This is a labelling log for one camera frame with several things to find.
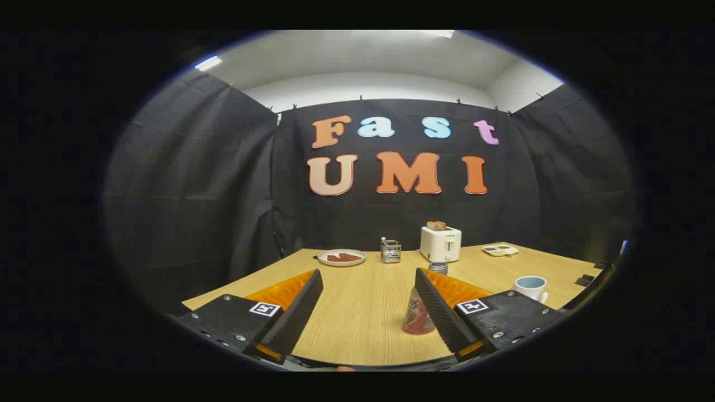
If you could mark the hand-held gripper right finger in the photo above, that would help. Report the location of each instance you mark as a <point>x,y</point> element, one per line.
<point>441,312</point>

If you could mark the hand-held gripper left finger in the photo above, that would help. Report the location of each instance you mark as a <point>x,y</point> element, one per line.
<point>299,312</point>

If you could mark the silver juice bottle pink label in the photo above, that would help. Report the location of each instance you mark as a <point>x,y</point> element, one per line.
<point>416,318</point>

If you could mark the white cup blue inside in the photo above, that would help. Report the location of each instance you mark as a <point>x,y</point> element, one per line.
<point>529,288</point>

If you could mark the wooden table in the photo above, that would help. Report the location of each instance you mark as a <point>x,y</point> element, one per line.
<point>363,301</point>

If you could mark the white oval plate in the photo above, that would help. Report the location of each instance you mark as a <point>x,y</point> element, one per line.
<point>342,263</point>

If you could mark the white toaster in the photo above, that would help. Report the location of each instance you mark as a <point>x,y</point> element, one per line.
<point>440,245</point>

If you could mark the white compartment tray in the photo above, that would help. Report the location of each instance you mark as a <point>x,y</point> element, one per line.
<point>500,250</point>

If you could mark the toast slice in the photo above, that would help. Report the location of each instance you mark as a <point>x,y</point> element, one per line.
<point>436,225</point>

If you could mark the ceiling light panel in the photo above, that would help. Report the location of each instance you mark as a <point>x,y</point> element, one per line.
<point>440,33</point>
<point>208,63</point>

